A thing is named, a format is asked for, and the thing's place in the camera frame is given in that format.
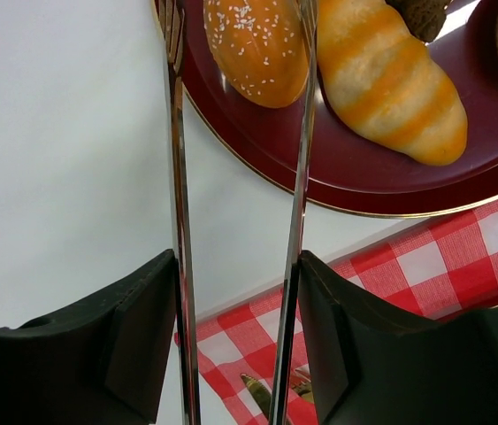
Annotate dark brown bread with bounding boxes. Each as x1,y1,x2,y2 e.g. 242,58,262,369
386,0,451,43

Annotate stainless steel tongs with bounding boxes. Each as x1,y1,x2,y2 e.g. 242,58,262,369
151,1,317,424

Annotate sesame bun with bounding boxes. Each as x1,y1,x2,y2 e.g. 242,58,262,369
203,0,309,109

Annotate gold knife black handle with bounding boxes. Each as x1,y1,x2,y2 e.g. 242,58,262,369
241,374,272,419

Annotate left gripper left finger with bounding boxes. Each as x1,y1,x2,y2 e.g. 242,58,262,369
0,251,175,424

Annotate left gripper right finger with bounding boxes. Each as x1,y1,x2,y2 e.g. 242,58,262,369
298,251,498,424

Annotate striped orange bread roll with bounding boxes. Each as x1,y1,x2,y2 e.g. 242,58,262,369
317,1,468,166

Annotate gold fork black handle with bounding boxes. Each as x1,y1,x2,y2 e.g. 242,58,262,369
289,368,314,404

